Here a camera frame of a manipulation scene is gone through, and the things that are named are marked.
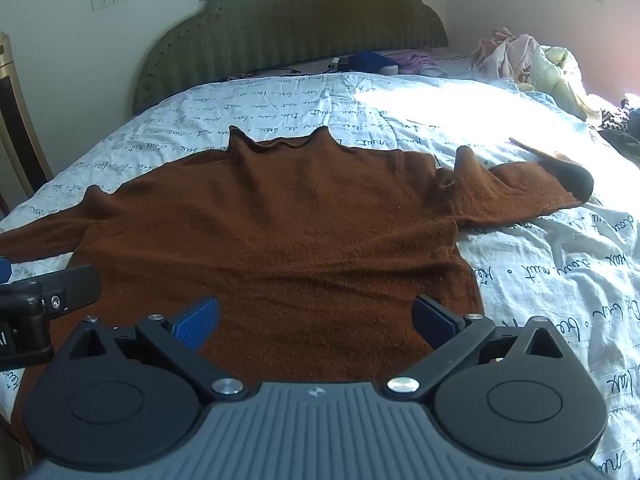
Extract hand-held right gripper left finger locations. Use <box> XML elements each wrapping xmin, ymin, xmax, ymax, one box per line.
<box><xmin>66</xmin><ymin>295</ymin><xmax>247</xmax><ymax>406</ymax></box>

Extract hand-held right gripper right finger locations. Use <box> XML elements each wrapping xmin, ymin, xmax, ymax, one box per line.
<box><xmin>387</xmin><ymin>293</ymin><xmax>572</xmax><ymax>404</ymax></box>

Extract brown knit sweater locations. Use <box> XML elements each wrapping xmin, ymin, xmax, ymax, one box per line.
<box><xmin>0</xmin><ymin>126</ymin><xmax>595</xmax><ymax>428</ymax></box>

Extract dark patterned clothes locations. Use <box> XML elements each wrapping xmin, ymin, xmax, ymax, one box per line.
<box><xmin>597</xmin><ymin>94</ymin><xmax>640</xmax><ymax>162</ymax></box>

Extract pink clothes pile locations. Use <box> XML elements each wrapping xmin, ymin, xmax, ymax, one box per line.
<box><xmin>472</xmin><ymin>27</ymin><xmax>540</xmax><ymax>84</ymax></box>

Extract white script-print blanket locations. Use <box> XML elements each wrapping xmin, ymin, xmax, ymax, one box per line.
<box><xmin>0</xmin><ymin>56</ymin><xmax>640</xmax><ymax>480</ymax></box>

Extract purple cloth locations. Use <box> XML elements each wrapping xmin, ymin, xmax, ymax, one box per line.
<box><xmin>394</xmin><ymin>48</ymin><xmax>447</xmax><ymax>77</ymax></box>

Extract green padded headboard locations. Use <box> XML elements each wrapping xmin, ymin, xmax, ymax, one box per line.
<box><xmin>132</xmin><ymin>0</ymin><xmax>449</xmax><ymax>115</ymax></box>

